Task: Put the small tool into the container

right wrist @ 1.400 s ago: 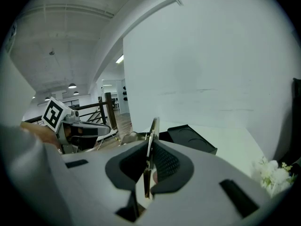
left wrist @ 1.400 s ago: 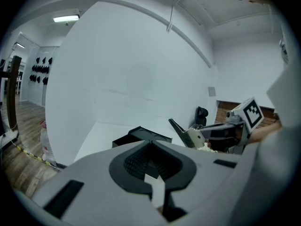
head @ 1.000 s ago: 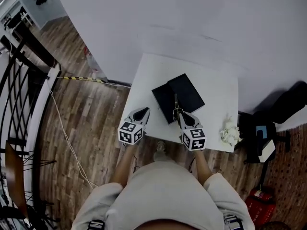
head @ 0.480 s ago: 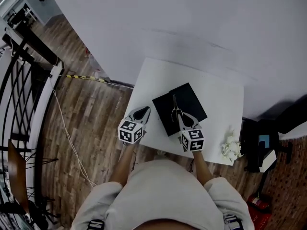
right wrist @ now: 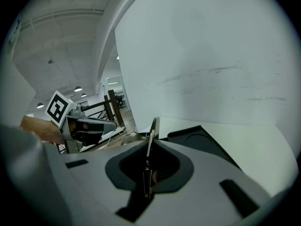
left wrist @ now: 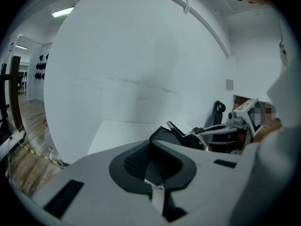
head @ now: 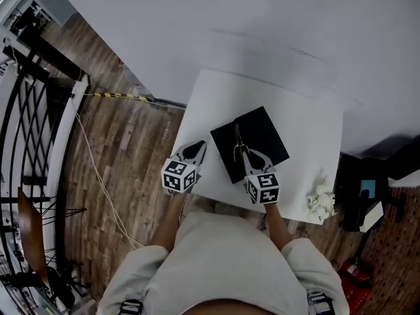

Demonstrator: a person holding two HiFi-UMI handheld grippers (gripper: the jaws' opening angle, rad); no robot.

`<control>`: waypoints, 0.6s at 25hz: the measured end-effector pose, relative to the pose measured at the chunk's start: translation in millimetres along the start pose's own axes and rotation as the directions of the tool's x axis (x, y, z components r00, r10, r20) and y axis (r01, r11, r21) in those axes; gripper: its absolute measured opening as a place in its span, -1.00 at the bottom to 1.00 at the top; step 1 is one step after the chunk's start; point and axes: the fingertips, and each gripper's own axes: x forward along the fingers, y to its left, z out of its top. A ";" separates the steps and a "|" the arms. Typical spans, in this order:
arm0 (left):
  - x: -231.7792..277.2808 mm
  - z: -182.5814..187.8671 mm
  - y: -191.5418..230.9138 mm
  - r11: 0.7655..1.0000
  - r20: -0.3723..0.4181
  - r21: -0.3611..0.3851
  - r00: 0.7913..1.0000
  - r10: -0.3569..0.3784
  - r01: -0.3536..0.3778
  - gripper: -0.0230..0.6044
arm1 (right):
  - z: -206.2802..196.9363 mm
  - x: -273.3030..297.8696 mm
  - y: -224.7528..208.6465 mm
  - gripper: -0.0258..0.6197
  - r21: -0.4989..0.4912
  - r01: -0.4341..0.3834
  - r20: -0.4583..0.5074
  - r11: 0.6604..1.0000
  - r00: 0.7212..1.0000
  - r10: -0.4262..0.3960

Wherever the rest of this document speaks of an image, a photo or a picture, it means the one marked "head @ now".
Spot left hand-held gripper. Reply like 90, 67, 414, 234
160, 140, 208, 195

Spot person's left harness strap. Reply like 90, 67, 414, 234
118, 298, 144, 315

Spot person's white shirt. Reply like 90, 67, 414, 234
96, 211, 350, 315

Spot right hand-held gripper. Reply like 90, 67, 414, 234
241, 148, 280, 205

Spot black box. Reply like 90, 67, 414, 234
209, 106, 291, 185

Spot person's harness strap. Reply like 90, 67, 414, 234
306, 290, 336, 315
118, 298, 144, 315

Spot white table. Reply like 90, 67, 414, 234
170, 68, 345, 226

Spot clear plastic bottle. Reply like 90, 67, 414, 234
115, 56, 141, 87

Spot person's right harness strap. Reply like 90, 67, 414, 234
306, 290, 336, 315

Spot yellow black striped tape strip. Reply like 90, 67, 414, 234
83, 91, 156, 104

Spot black cabinet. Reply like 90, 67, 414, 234
18, 18, 87, 80

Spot brown wooden chair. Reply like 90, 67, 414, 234
16, 186, 88, 295

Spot black metal railing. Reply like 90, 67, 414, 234
0, 41, 91, 315

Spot person's right forearm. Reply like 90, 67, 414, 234
263, 203, 295, 251

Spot black office chair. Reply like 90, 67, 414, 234
337, 133, 420, 233

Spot long white power cable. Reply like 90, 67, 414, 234
70, 99, 148, 251

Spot red fire extinguisher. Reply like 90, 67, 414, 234
337, 260, 372, 285

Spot person's left forearm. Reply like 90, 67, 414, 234
148, 190, 186, 253

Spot white flowers in glass vase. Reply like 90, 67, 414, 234
306, 175, 338, 223

